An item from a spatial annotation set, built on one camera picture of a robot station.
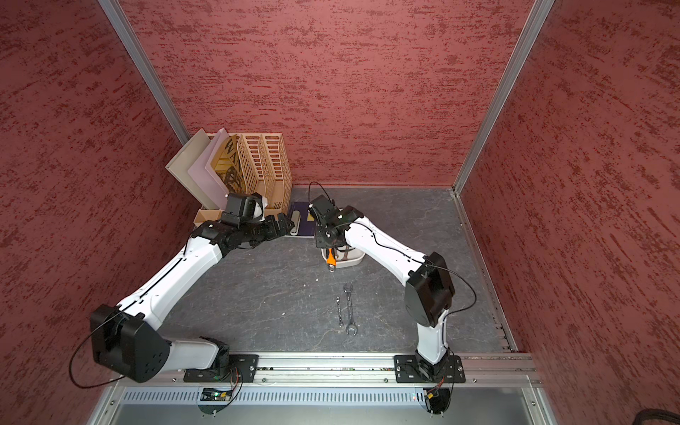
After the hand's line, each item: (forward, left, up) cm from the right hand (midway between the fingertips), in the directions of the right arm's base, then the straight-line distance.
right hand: (327, 245), depth 84 cm
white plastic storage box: (+4, -6, -14) cm, 16 cm away
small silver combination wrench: (-20, -4, -15) cm, 26 cm away
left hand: (+1, +14, +5) cm, 15 cm away
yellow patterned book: (+33, +39, +7) cm, 52 cm away
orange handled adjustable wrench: (-6, -1, +1) cm, 6 cm away
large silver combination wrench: (-9, -6, -15) cm, 18 cm away
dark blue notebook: (+20, +10, -14) cm, 26 cm away
